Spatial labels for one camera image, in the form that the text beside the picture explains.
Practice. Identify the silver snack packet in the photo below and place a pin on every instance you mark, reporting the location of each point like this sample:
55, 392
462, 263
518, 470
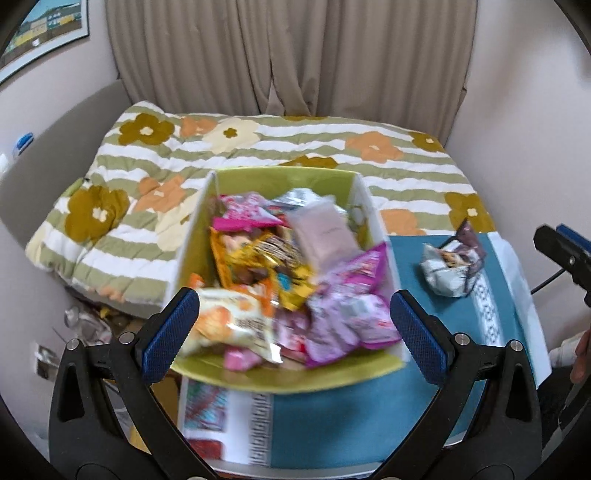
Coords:
298, 196

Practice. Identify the person's dark trousers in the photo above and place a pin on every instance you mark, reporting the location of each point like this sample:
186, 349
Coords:
554, 401

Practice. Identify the green cardboard box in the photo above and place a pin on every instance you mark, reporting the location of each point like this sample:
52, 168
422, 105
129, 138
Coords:
198, 240

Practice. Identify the bright pink snack packet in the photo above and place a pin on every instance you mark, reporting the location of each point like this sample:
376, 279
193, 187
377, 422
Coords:
244, 214

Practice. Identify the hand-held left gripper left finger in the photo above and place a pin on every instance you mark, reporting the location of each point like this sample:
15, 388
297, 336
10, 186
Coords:
171, 337

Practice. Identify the large purple snack bag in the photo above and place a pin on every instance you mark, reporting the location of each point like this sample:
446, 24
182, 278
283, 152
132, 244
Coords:
351, 323

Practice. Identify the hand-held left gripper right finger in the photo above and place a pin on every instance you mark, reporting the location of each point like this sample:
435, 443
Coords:
418, 337

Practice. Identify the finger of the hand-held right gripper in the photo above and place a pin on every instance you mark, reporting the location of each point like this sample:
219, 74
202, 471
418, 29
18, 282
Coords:
572, 237

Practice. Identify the framed landscape picture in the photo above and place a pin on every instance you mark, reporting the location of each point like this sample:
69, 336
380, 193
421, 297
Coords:
41, 27

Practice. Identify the pink strawberry snack packet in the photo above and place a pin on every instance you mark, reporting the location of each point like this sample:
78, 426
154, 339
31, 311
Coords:
291, 337

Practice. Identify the small pink snack packet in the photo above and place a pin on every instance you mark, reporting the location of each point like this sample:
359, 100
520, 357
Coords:
240, 360

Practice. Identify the brown purple snack packet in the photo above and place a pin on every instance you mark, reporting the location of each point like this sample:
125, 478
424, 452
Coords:
471, 240

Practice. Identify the yellow snack packet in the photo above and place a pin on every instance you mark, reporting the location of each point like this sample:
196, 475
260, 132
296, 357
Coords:
258, 258

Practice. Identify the magenta snack packet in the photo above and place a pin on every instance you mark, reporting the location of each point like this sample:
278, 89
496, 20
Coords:
364, 267

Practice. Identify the person's right hand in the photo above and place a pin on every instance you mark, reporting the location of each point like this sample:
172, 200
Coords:
582, 357

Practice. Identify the beige curtain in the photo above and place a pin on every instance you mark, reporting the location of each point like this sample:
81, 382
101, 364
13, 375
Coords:
277, 55

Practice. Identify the pale mauve snack packet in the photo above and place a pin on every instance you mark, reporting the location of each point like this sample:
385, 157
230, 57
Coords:
323, 230

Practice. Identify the white orange snack packet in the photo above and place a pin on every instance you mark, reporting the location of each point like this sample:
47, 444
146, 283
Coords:
231, 318

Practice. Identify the grey white snack packet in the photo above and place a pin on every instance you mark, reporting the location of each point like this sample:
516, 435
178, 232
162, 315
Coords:
443, 272

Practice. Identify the blue and white small device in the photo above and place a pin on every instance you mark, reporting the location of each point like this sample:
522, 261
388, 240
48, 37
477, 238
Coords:
23, 145

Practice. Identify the crumpled clear plastic wrappers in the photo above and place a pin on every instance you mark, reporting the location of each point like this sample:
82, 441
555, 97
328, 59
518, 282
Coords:
87, 325

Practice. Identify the white object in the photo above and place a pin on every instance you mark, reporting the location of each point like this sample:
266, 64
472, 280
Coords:
563, 355

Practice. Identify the grey bed headboard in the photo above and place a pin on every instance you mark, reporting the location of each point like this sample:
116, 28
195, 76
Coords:
69, 124

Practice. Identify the blue patterned tablecloth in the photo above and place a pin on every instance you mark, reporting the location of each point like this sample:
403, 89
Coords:
351, 424

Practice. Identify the floral striped blanket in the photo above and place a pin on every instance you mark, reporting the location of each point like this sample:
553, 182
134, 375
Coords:
277, 147

